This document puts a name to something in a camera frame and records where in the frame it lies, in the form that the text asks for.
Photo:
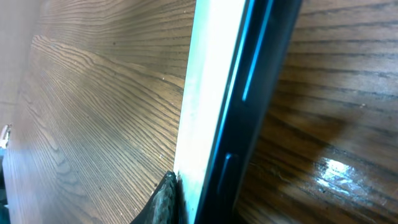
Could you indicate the blue screen Galaxy smartphone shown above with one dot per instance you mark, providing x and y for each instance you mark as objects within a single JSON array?
[{"x": 236, "y": 52}]

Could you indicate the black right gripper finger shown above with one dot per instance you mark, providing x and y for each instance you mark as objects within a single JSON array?
[{"x": 162, "y": 206}]

